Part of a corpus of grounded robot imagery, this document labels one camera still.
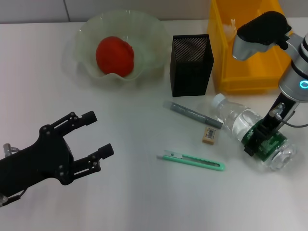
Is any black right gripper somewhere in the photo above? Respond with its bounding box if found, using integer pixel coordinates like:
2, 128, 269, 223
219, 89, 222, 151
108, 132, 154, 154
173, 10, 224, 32
244, 92, 299, 157

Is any green utility knife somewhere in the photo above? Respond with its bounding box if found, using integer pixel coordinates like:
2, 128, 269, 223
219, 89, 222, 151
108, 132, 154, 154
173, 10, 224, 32
156, 150, 226, 172

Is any orange fruit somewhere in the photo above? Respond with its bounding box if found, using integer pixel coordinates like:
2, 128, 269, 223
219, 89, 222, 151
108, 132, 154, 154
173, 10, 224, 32
95, 36, 135, 78

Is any clear plastic water bottle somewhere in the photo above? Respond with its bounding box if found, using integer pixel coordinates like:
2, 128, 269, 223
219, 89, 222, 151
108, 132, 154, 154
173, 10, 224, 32
211, 93, 297, 171

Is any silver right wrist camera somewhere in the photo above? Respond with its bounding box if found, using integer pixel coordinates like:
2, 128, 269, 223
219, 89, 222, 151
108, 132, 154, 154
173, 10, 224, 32
231, 11, 293, 61

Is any grey marker pen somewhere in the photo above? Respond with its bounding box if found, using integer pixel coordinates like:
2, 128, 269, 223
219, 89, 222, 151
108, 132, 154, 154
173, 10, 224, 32
163, 100, 224, 130

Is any yellow plastic storage bin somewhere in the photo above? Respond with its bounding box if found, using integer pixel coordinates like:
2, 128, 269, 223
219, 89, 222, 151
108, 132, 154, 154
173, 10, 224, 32
206, 0, 298, 94

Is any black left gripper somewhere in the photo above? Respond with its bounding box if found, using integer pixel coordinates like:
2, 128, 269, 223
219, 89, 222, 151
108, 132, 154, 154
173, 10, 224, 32
0, 110, 115, 196

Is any white paper ball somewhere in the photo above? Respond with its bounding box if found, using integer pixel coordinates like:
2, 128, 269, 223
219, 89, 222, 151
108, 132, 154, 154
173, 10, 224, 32
223, 18, 238, 37

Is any translucent green fruit bowl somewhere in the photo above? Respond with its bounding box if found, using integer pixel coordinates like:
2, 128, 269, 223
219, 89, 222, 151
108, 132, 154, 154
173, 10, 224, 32
74, 9, 169, 85

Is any beige eraser with label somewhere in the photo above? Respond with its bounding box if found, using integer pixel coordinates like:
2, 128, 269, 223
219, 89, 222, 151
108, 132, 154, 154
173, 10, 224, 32
201, 127, 218, 145

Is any black mesh pen holder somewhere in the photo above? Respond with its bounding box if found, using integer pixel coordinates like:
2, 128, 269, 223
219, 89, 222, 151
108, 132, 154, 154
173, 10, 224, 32
169, 34, 215, 97

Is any left gripper cable with plug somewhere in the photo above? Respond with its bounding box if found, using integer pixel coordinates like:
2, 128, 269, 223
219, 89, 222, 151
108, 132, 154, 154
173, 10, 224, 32
0, 142, 27, 207

